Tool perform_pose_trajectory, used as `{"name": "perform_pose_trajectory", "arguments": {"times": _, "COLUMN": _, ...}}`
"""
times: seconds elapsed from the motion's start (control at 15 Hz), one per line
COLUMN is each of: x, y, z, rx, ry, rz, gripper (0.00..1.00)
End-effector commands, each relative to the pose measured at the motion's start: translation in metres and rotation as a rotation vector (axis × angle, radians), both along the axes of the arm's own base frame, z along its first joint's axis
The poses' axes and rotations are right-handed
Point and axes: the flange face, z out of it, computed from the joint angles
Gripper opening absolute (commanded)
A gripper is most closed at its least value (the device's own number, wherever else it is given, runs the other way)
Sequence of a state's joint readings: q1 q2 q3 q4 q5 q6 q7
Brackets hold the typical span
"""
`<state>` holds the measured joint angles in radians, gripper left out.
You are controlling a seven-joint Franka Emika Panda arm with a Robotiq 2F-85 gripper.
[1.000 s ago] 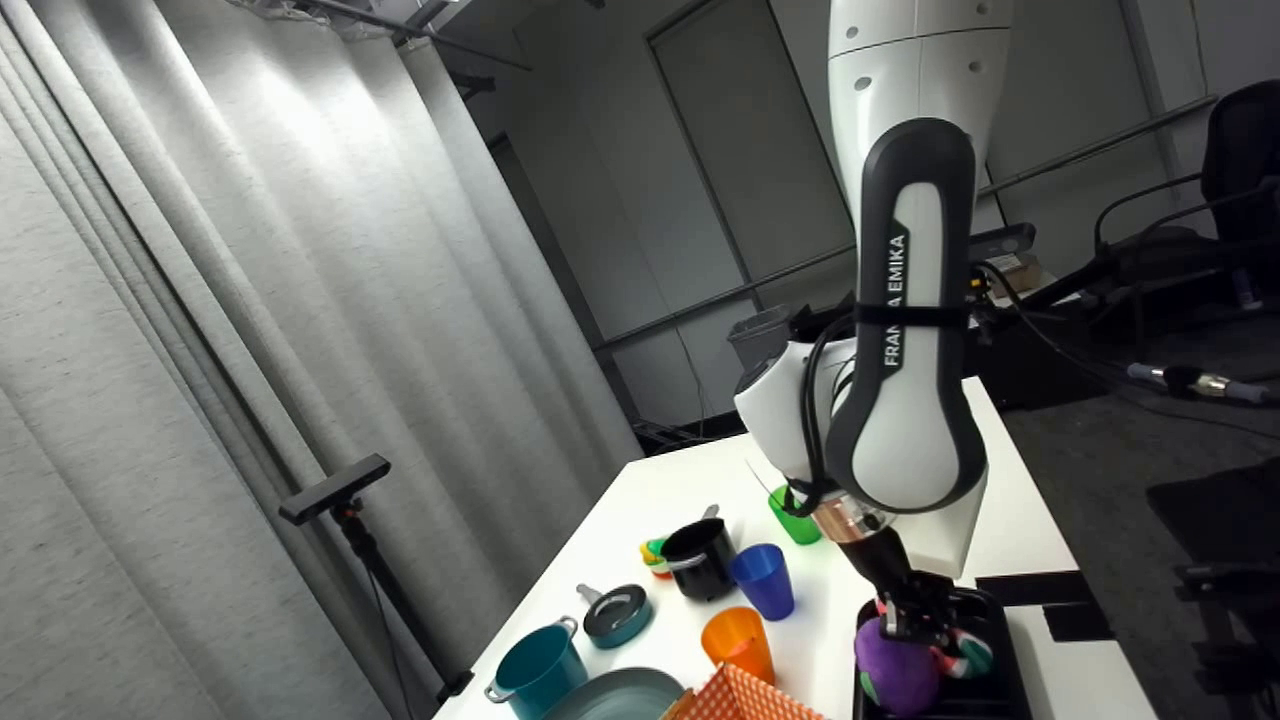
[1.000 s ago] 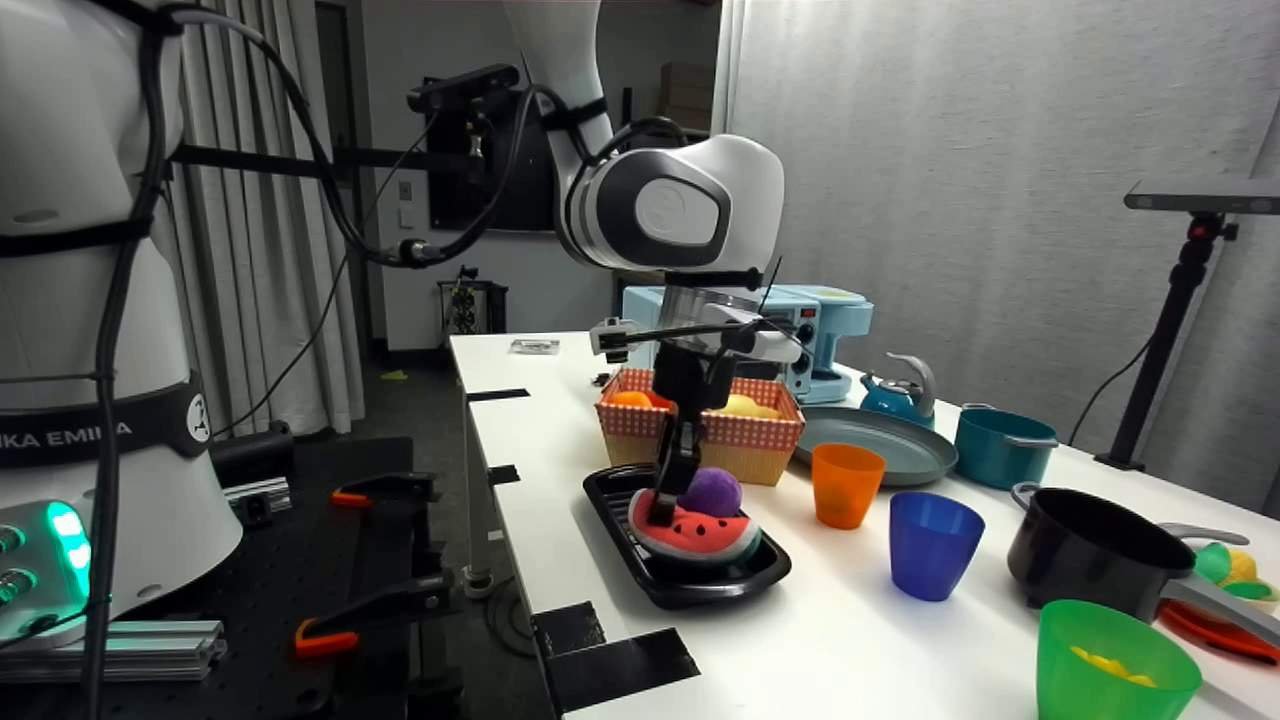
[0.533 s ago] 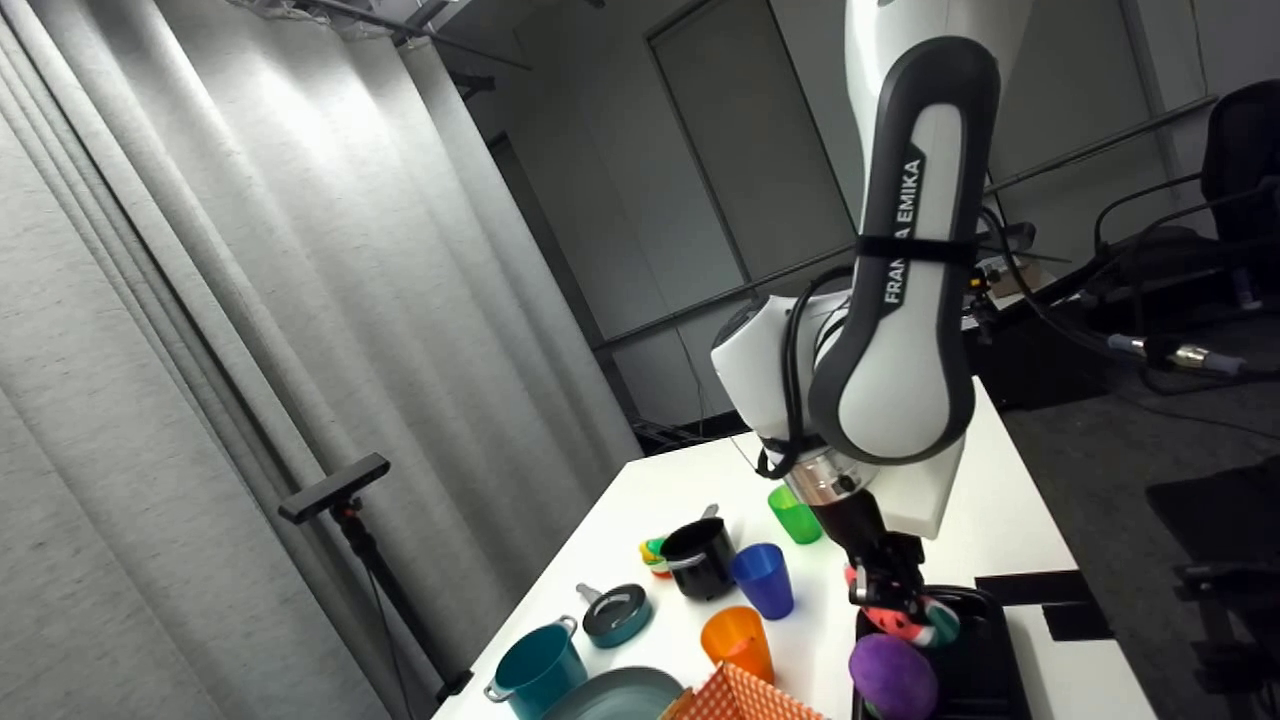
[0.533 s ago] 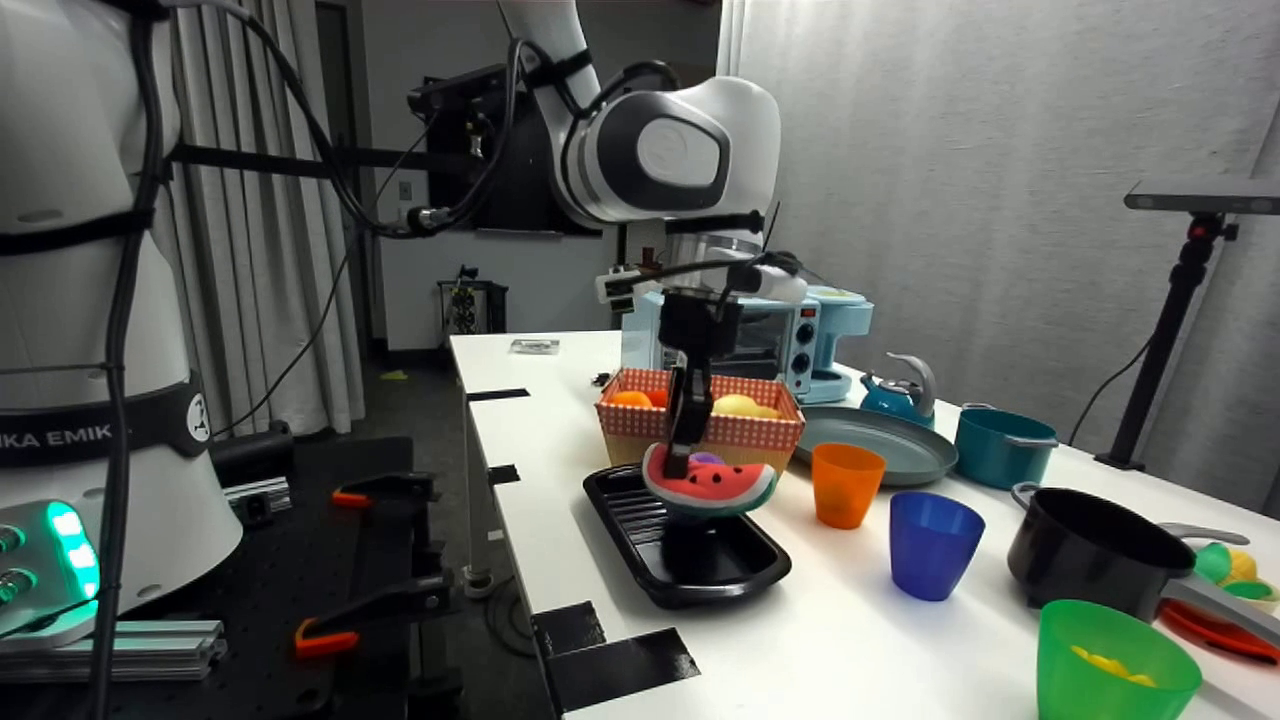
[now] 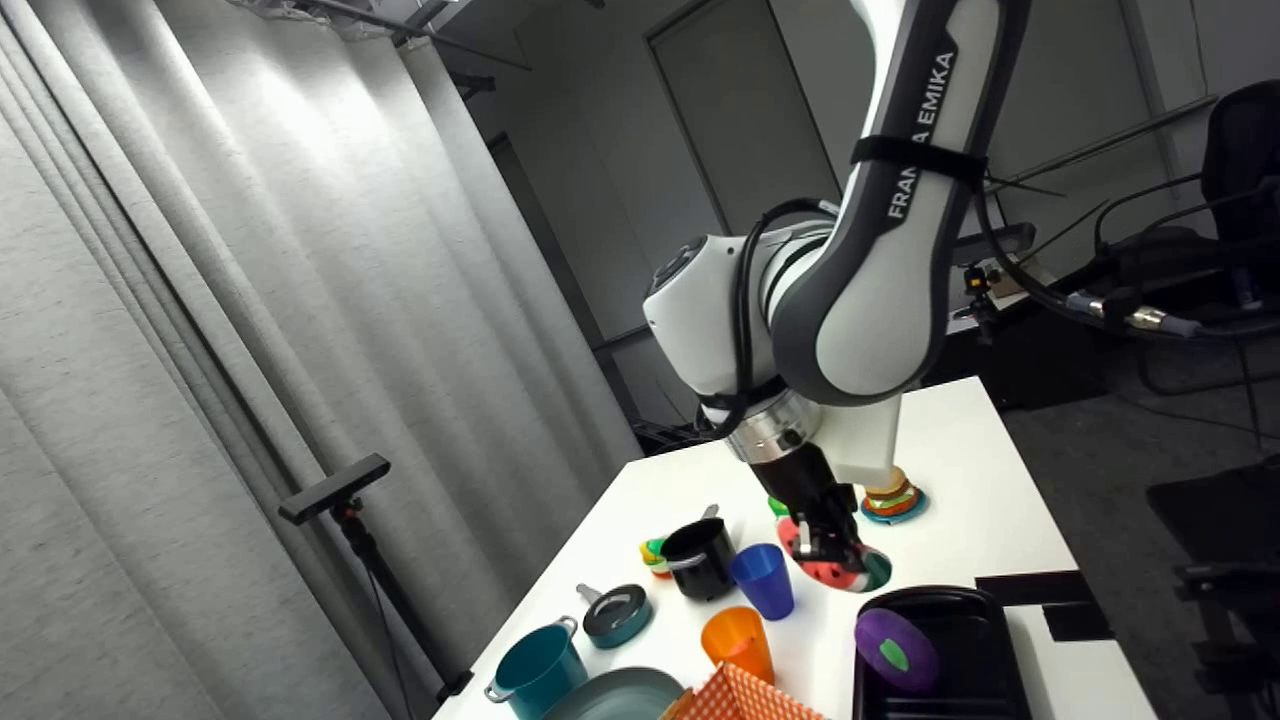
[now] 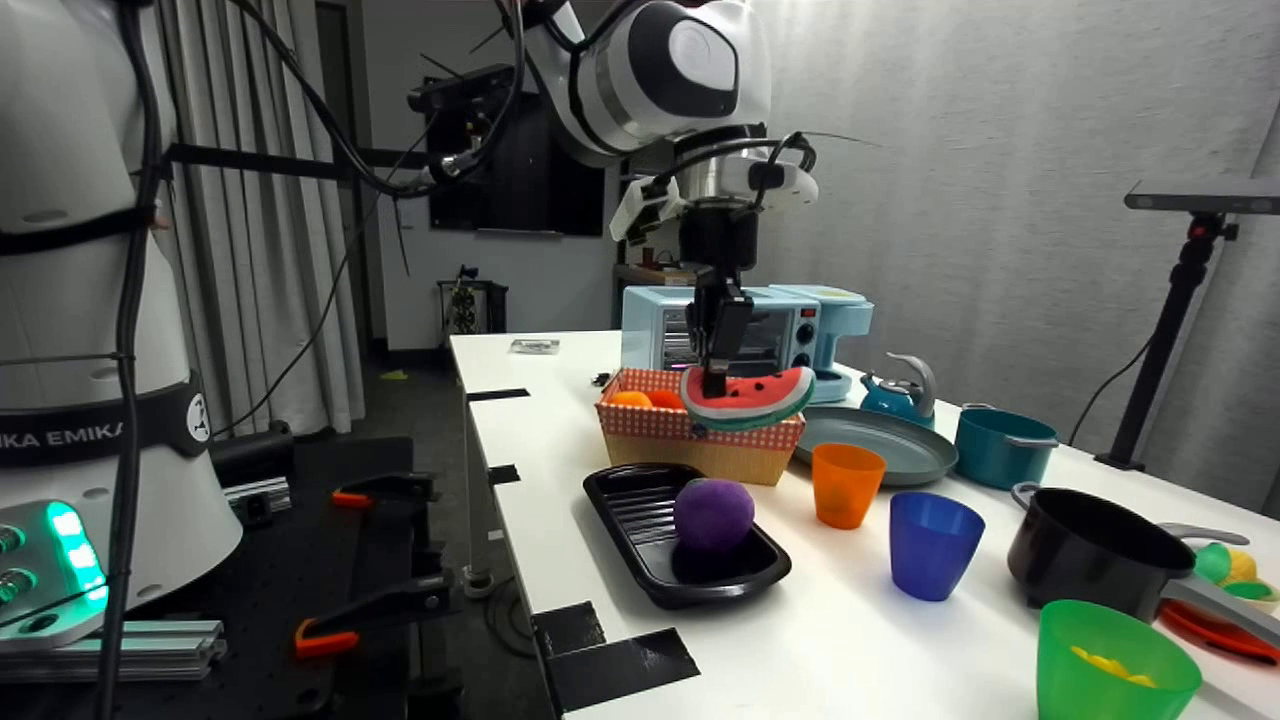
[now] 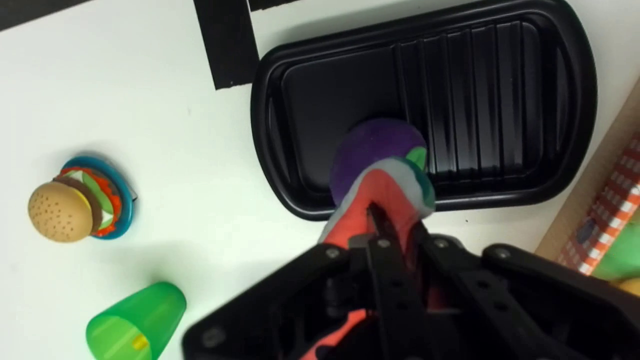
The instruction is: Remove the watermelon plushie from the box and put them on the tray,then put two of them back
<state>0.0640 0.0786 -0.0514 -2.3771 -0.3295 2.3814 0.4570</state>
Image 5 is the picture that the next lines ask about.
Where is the orange checkered box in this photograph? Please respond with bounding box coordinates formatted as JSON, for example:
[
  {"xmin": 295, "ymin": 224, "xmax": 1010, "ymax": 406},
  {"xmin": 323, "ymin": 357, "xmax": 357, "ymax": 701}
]
[{"xmin": 661, "ymin": 660, "xmax": 833, "ymax": 720}]

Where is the small teal toy pan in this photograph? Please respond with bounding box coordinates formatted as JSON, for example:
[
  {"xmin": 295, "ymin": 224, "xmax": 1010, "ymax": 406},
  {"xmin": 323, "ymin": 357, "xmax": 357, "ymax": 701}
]
[{"xmin": 571, "ymin": 582, "xmax": 661, "ymax": 658}]

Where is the orange plastic cup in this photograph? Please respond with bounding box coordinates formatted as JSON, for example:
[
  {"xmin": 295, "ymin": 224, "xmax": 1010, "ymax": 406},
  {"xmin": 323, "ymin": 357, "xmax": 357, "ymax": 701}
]
[{"xmin": 700, "ymin": 603, "xmax": 782, "ymax": 689}]

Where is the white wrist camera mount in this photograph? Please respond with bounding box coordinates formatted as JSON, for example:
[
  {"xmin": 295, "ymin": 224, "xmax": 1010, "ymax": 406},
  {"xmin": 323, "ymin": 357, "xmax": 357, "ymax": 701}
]
[{"xmin": 814, "ymin": 391, "xmax": 912, "ymax": 495}]

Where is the purple eggplant plushie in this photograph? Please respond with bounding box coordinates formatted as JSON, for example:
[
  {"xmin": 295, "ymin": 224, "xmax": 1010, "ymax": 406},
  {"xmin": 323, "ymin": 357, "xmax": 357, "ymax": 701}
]
[{"xmin": 853, "ymin": 603, "xmax": 947, "ymax": 701}]

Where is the black toy pot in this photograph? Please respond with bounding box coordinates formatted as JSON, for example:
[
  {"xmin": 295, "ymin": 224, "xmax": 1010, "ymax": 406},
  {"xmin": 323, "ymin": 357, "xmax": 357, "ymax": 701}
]
[{"xmin": 661, "ymin": 514, "xmax": 740, "ymax": 603}]

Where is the blue plastic cup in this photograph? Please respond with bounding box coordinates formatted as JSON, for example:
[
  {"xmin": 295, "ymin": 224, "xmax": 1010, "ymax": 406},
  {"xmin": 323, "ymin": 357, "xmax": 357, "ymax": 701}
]
[{"xmin": 730, "ymin": 540, "xmax": 799, "ymax": 624}]

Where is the grey-blue toy plate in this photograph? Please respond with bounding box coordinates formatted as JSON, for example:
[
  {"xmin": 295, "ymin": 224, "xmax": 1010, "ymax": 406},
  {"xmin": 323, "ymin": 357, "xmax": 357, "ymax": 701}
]
[{"xmin": 537, "ymin": 664, "xmax": 692, "ymax": 720}]

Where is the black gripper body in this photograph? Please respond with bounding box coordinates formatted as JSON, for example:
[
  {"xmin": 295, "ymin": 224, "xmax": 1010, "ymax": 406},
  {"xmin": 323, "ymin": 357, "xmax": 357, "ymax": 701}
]
[{"xmin": 730, "ymin": 396, "xmax": 862, "ymax": 532}]

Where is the black tripod stand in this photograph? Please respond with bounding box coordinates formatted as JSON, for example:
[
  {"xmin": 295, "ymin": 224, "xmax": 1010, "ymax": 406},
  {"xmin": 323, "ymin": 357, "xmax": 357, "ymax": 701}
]
[{"xmin": 276, "ymin": 453, "xmax": 475, "ymax": 705}]

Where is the grey pleated curtain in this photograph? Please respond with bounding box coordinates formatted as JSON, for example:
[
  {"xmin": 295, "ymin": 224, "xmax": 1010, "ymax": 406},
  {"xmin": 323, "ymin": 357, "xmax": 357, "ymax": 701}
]
[{"xmin": 0, "ymin": 0, "xmax": 671, "ymax": 720}]

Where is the toy burger with teal base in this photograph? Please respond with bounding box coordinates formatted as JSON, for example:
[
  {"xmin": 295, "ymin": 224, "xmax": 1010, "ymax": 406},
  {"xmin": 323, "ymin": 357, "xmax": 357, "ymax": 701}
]
[{"xmin": 855, "ymin": 463, "xmax": 933, "ymax": 530}]

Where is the green and yellow toy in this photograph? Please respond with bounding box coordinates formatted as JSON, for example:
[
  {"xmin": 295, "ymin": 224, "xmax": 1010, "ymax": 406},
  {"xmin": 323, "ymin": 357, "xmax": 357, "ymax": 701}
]
[{"xmin": 637, "ymin": 532, "xmax": 679, "ymax": 582}]

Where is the black cable with metal connector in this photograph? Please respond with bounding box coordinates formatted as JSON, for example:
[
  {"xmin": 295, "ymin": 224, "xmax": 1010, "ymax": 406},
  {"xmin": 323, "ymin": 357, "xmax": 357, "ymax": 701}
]
[{"xmin": 964, "ymin": 185, "xmax": 1280, "ymax": 343}]

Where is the black office chair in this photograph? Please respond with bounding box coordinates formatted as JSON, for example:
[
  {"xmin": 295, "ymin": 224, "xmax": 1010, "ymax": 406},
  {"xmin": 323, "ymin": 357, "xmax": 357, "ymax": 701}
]
[{"xmin": 1093, "ymin": 76, "xmax": 1280, "ymax": 323}]

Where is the black plastic tray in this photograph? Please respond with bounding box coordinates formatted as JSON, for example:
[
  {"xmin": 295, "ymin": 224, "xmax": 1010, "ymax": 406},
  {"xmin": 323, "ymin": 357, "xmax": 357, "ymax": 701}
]
[{"xmin": 848, "ymin": 582, "xmax": 1032, "ymax": 720}]

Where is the teal toy pot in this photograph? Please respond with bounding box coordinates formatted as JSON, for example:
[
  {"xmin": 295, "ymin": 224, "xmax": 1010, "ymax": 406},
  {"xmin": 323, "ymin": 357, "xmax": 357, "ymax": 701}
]
[{"xmin": 481, "ymin": 613, "xmax": 592, "ymax": 720}]

